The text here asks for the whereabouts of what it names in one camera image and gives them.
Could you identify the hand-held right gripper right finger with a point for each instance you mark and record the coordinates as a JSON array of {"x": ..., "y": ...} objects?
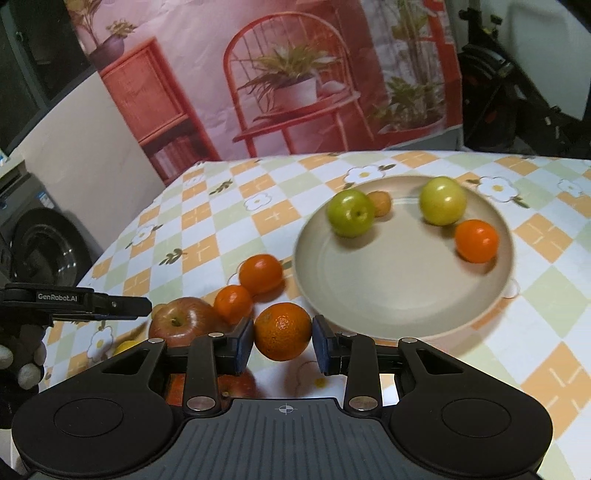
[{"x": 323, "y": 346}]

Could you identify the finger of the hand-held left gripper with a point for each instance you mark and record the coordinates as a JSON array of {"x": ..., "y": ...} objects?
[{"x": 124, "y": 307}]

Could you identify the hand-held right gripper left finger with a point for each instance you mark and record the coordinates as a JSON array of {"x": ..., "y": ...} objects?
[{"x": 244, "y": 346}]

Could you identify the red apple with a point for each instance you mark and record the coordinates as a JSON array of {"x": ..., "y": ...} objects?
[
  {"x": 182, "y": 321},
  {"x": 238, "y": 385}
]

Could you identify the yellow lemon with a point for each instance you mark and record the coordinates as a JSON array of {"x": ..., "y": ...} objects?
[{"x": 125, "y": 347}]

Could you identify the orange mandarin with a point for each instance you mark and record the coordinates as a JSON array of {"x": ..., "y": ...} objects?
[
  {"x": 261, "y": 274},
  {"x": 382, "y": 205},
  {"x": 477, "y": 241},
  {"x": 282, "y": 331},
  {"x": 233, "y": 303}
]

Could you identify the beige round plate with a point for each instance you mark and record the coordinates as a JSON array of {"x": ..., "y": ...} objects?
[{"x": 397, "y": 286}]

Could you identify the green apple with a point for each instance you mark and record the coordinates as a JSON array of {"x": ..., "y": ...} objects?
[
  {"x": 442, "y": 201},
  {"x": 351, "y": 213}
]

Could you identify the grey washing machine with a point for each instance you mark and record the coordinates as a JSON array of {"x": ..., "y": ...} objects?
[{"x": 41, "y": 240}]

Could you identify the checked flower tablecloth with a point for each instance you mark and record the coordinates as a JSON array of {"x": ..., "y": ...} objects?
[{"x": 231, "y": 221}]

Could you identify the dark glass window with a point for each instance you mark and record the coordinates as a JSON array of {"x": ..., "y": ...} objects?
[{"x": 32, "y": 69}]

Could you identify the pink printed backdrop cloth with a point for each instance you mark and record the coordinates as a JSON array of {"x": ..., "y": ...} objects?
[{"x": 194, "y": 69}]

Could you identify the black exercise bike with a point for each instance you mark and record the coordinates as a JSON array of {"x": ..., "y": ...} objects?
[{"x": 508, "y": 92}]

